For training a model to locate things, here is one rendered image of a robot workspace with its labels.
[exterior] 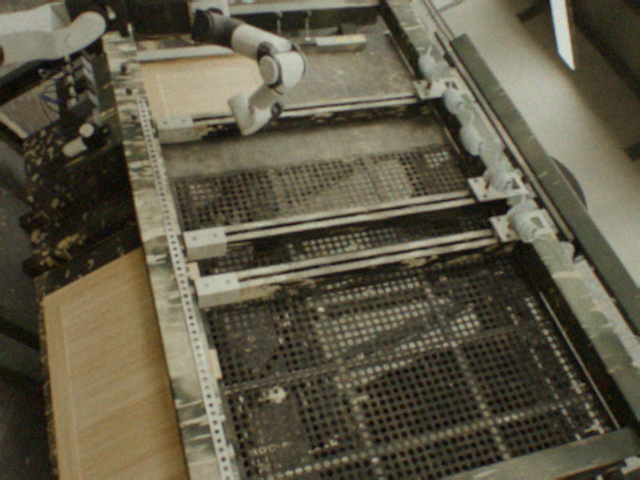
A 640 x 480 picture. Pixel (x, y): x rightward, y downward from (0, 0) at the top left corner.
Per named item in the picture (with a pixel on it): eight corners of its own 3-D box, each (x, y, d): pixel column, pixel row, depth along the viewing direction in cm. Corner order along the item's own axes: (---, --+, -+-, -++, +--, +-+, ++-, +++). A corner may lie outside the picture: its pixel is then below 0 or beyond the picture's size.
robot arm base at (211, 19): (201, 54, 215) (216, 20, 210) (179, 32, 221) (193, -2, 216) (237, 61, 226) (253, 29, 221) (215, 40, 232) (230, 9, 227)
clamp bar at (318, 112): (155, 129, 259) (151, 76, 240) (448, 97, 292) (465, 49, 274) (159, 148, 253) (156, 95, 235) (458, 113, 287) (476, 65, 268)
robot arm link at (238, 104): (250, 133, 235) (235, 134, 225) (236, 104, 235) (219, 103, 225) (278, 116, 231) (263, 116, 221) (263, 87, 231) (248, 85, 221)
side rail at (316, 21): (129, 34, 300) (127, 11, 292) (371, 17, 332) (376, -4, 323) (131, 43, 297) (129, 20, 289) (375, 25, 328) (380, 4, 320)
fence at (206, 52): (137, 59, 282) (136, 51, 279) (361, 42, 309) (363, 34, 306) (139, 67, 279) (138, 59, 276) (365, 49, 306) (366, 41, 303)
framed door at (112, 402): (46, 300, 261) (42, 297, 259) (175, 233, 253) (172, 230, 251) (70, 550, 210) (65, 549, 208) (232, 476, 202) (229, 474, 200)
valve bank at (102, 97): (29, 56, 266) (83, 25, 263) (55, 81, 278) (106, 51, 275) (39, 150, 238) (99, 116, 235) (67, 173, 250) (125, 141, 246)
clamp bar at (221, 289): (193, 287, 218) (192, 238, 200) (528, 229, 252) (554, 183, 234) (199, 314, 213) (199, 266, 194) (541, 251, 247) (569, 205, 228)
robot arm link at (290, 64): (277, 108, 221) (312, 79, 207) (251, 114, 215) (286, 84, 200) (262, 77, 222) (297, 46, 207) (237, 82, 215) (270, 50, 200)
